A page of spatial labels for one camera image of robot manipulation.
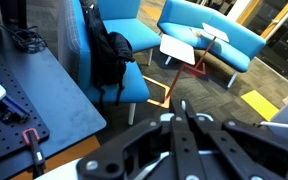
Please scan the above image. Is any blue sofa bench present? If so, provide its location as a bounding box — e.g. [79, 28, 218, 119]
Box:
[157, 0, 267, 89]

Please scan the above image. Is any black perforated workbench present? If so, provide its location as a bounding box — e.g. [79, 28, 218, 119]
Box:
[0, 30, 106, 180]

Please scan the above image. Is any red handled clamp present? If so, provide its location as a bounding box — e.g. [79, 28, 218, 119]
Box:
[22, 128, 46, 178]

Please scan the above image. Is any blue sofa chair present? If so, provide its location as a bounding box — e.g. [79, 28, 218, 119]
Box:
[57, 0, 161, 123]

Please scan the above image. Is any white side table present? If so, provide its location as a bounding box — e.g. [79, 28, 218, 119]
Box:
[143, 23, 229, 108]

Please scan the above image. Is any black backpack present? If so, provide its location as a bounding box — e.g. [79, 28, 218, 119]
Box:
[80, 0, 135, 105]

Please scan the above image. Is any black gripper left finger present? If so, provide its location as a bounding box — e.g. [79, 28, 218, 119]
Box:
[76, 98, 205, 180]

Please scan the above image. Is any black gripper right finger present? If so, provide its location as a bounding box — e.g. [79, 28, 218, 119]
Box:
[182, 100, 288, 180]

